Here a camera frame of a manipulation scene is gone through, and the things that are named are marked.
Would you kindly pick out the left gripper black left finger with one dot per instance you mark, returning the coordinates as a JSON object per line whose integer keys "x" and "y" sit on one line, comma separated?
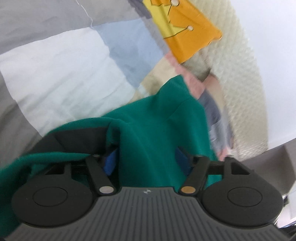
{"x": 97, "y": 172}

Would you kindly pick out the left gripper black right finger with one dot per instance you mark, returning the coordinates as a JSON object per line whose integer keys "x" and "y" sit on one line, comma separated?
{"x": 198, "y": 168}

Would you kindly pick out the orange crown pillow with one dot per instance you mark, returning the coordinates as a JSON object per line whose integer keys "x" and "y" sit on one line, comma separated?
{"x": 184, "y": 28}

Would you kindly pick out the green garment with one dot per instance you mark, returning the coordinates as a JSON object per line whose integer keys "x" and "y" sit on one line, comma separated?
{"x": 145, "y": 132}

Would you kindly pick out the patchwork bed quilt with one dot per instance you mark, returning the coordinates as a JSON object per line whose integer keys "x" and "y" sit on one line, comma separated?
{"x": 63, "y": 61}

